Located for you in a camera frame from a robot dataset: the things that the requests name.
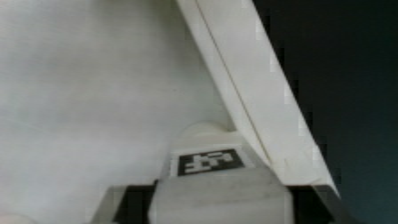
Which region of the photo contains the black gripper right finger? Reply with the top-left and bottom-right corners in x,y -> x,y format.
314,185 -> 365,224

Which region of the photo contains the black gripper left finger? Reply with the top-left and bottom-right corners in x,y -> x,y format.
90,186 -> 127,224

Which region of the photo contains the white square tabletop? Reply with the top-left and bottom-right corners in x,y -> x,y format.
0,0 -> 235,224

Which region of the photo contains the white table leg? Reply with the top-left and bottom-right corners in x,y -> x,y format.
150,122 -> 296,224

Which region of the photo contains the white U-shaped obstacle fence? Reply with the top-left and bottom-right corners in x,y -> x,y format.
198,0 -> 335,186

